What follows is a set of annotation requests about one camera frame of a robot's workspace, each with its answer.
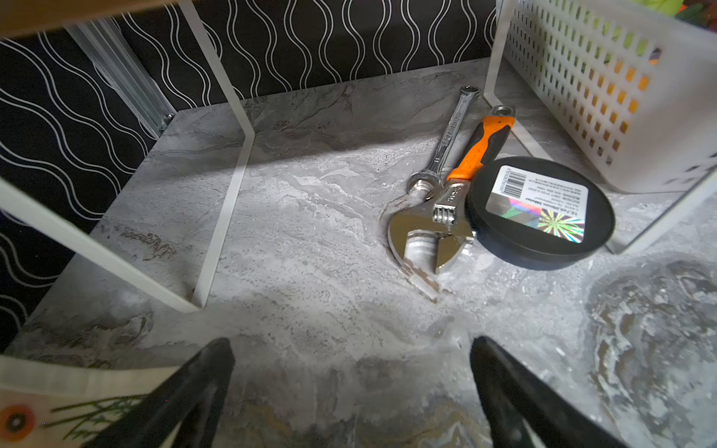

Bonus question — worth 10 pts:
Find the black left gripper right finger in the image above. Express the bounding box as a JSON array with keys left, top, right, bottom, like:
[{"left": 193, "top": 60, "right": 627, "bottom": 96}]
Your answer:
[{"left": 470, "top": 336, "right": 625, "bottom": 447}]

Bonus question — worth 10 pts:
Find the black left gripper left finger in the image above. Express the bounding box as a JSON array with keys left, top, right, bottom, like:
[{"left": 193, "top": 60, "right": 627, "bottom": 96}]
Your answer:
[{"left": 84, "top": 338, "right": 235, "bottom": 447}]

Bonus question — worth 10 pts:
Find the cream canvas tote bag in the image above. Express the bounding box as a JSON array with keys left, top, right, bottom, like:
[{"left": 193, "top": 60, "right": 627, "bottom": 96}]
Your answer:
[{"left": 1, "top": 356, "right": 177, "bottom": 447}]

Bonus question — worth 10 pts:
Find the black round tin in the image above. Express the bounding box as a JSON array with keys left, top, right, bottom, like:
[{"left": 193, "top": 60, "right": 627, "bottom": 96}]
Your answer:
[{"left": 465, "top": 157, "right": 616, "bottom": 271}]

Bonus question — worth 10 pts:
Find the silver combination wrench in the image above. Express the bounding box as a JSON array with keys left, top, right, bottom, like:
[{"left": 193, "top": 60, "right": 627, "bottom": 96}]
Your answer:
[{"left": 407, "top": 85, "right": 481, "bottom": 195}]

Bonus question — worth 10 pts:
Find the grey white plastic basket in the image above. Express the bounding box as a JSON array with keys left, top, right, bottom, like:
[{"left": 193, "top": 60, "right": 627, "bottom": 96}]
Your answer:
[{"left": 504, "top": 1, "right": 716, "bottom": 193}]

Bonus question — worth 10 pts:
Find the orange handled adjustable wrench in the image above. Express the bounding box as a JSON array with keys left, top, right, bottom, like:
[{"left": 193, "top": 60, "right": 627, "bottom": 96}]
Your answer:
[{"left": 388, "top": 106, "right": 515, "bottom": 274}]

